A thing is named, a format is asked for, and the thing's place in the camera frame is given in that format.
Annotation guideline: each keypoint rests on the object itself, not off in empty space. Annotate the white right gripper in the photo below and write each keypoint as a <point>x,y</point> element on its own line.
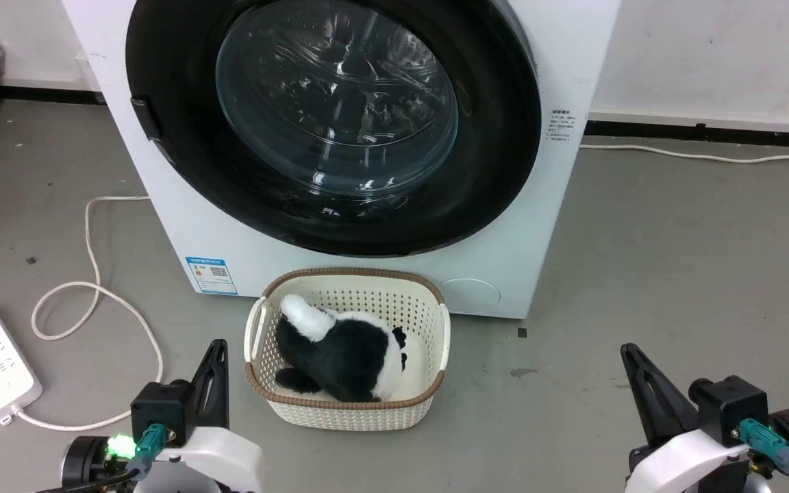
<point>689,465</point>

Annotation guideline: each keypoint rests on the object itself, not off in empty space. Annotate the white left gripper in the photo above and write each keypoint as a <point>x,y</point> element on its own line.
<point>216,459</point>

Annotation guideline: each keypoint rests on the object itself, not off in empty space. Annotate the round black glass washer door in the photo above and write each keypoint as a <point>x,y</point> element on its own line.
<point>490,137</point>

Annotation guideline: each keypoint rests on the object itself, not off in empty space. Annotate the white front-load washing machine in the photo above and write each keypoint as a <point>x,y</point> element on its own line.
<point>566,55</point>

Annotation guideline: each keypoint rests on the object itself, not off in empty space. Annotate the blue energy label sticker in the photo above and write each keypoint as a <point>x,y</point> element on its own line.
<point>211,275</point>

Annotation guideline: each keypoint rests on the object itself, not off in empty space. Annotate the black and white panda plush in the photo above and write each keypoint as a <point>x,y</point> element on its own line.
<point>346,352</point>

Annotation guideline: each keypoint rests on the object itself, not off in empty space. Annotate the cream laundry basket brown rim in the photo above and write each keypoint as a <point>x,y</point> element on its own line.
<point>367,291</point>

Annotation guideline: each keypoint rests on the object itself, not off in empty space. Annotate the round white filter cover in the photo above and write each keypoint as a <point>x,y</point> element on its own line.
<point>470,296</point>

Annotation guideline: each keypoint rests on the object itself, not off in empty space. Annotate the small grey text sticker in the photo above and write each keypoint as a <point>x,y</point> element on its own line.
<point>561,127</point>

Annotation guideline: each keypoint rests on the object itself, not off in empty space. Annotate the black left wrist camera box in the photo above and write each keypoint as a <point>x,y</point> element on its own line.
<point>160,409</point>

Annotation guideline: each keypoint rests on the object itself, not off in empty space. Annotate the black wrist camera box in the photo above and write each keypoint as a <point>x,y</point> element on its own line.
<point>160,409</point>
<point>730,407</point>

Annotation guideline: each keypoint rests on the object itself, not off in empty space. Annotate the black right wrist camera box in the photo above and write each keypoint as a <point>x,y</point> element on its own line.
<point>730,407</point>

